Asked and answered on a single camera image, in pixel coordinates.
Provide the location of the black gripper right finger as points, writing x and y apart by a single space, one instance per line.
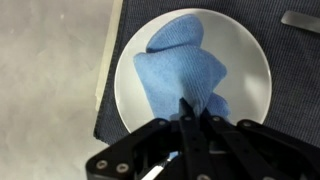
260 150

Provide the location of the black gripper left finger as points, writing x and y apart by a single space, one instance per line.
193 150

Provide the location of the blue microfiber towel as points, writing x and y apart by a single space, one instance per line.
176 73

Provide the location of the white round plate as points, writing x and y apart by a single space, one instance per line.
240 66

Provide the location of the dark blue woven placemat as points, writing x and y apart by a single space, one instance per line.
293 83

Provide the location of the silver metal spoon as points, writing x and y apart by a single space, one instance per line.
303 21

